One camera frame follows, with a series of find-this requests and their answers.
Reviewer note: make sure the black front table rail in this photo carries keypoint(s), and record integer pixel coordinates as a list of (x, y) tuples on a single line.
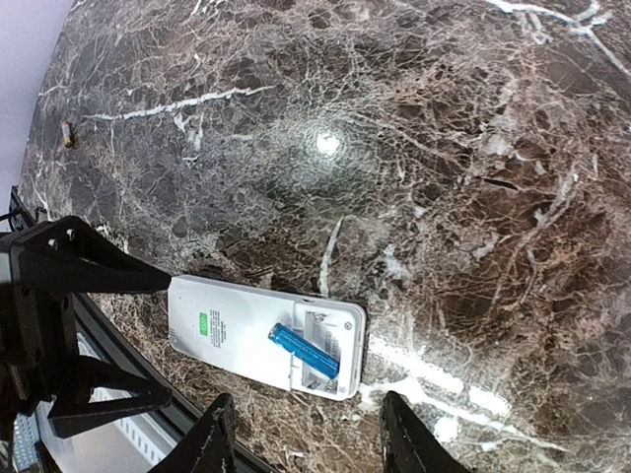
[(99, 337)]

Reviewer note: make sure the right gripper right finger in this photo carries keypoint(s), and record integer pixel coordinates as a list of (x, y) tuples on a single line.
[(408, 446)]

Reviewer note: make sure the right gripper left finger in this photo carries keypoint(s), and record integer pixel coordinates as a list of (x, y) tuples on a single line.
[(209, 446)]

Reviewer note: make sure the white remote control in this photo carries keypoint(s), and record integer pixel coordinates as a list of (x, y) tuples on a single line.
[(226, 326)]

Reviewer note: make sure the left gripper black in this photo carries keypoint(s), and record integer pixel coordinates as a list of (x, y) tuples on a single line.
[(41, 267)]

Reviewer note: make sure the blue battery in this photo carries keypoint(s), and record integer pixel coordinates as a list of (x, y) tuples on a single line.
[(304, 351)]

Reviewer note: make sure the white slotted cable duct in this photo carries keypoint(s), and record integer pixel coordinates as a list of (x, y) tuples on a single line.
[(133, 444)]

